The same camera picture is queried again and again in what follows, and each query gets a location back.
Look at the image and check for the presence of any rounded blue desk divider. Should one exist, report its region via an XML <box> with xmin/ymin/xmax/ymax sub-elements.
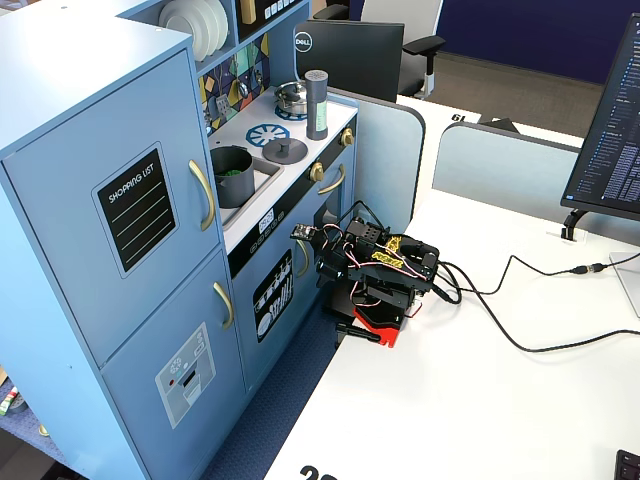
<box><xmin>327</xmin><ymin>86</ymin><xmax>427</xmax><ymax>236</ymax></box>

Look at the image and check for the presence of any black power cable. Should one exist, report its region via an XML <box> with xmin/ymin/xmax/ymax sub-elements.
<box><xmin>439</xmin><ymin>264</ymin><xmax>640</xmax><ymax>354</ymax></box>

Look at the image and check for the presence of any white toy plate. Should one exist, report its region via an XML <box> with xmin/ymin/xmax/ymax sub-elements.
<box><xmin>213</xmin><ymin>0</ymin><xmax>230</xmax><ymax>50</ymax></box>
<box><xmin>158</xmin><ymin>0</ymin><xmax>209</xmax><ymax>62</ymax></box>
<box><xmin>197</xmin><ymin>0</ymin><xmax>222</xmax><ymax>55</ymax></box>

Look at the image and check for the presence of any lit computer monitor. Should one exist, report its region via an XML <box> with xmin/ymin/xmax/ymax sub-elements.
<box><xmin>559</xmin><ymin>12</ymin><xmax>640</xmax><ymax>222</ymax></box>

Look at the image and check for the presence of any toy metal spatula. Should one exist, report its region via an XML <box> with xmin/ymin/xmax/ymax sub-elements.
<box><xmin>215</xmin><ymin>74</ymin><xmax>232</xmax><ymax>121</ymax></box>

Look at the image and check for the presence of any steel pot with lid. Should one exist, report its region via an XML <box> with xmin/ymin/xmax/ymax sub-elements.
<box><xmin>273</xmin><ymin>80</ymin><xmax>309</xmax><ymax>116</ymax></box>

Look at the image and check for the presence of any black keyboard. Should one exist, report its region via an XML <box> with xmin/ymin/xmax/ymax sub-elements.
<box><xmin>614</xmin><ymin>448</ymin><xmax>640</xmax><ymax>480</ymax></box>

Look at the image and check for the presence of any short gold freezer handle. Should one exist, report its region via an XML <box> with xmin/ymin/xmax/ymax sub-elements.
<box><xmin>212</xmin><ymin>281</ymin><xmax>236</xmax><ymax>331</ymax></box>

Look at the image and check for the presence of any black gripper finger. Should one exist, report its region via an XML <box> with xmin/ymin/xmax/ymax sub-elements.
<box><xmin>333</xmin><ymin>269</ymin><xmax>357</xmax><ymax>296</ymax></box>
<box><xmin>315</xmin><ymin>257</ymin><xmax>342</xmax><ymax>291</ymax></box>

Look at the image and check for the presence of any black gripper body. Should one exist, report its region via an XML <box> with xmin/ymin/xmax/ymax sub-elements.
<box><xmin>319</xmin><ymin>215</ymin><xmax>392</xmax><ymax>274</ymax></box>

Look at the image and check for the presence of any gold dishwasher handle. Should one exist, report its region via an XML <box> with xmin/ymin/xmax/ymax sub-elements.
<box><xmin>295</xmin><ymin>238</ymin><xmax>312</xmax><ymax>279</ymax></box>

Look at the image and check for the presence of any gray pot lid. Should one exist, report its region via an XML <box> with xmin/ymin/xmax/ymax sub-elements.
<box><xmin>261</xmin><ymin>137</ymin><xmax>309</xmax><ymax>166</ymax></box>

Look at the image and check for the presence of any silver monitor base plate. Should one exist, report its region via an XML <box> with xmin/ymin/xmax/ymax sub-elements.
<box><xmin>608</xmin><ymin>249</ymin><xmax>640</xmax><ymax>319</ymax></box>

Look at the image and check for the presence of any long gold fridge handle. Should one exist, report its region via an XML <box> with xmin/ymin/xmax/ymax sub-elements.
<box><xmin>187</xmin><ymin>159</ymin><xmax>218</xmax><ymax>233</ymax></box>

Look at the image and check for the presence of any gold oven handle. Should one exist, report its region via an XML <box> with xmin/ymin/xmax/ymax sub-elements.
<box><xmin>317</xmin><ymin>164</ymin><xmax>347</xmax><ymax>196</ymax></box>

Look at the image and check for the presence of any wide blue desk divider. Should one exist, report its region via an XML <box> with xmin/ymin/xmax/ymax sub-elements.
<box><xmin>431</xmin><ymin>121</ymin><xmax>640</xmax><ymax>247</ymax></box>

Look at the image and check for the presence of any gray pot with greens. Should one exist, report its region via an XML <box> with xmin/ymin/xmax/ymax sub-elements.
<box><xmin>209</xmin><ymin>144</ymin><xmax>257</xmax><ymax>210</ymax></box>

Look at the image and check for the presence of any black Dell monitor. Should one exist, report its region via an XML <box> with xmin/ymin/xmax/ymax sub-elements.
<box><xmin>293</xmin><ymin>19</ymin><xmax>406</xmax><ymax>104</ymax></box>

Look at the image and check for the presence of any white black office chair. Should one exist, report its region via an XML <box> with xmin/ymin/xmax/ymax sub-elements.
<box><xmin>312</xmin><ymin>0</ymin><xmax>447</xmax><ymax>99</ymax></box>

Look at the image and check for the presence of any black USB cable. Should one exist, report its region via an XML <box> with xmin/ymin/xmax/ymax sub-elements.
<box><xmin>434</xmin><ymin>253</ymin><xmax>612</xmax><ymax>301</ymax></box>

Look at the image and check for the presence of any blue toy kitchen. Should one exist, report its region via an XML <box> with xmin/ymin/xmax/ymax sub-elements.
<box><xmin>0</xmin><ymin>0</ymin><xmax>360</xmax><ymax>480</ymax></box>

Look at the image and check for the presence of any red black table clamp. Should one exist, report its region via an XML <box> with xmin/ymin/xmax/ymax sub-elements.
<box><xmin>334</xmin><ymin>304</ymin><xmax>404</xmax><ymax>350</ymax></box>

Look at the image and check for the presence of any small wrist camera board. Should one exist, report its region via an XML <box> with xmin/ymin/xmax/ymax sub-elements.
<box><xmin>289</xmin><ymin>221</ymin><xmax>322</xmax><ymax>243</ymax></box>

